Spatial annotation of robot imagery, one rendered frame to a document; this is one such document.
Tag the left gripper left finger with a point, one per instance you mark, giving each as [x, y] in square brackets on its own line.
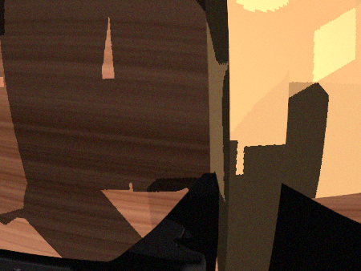
[188, 234]

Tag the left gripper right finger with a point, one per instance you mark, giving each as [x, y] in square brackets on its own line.
[311, 237]

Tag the tan wooden tray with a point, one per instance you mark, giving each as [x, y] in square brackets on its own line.
[250, 51]

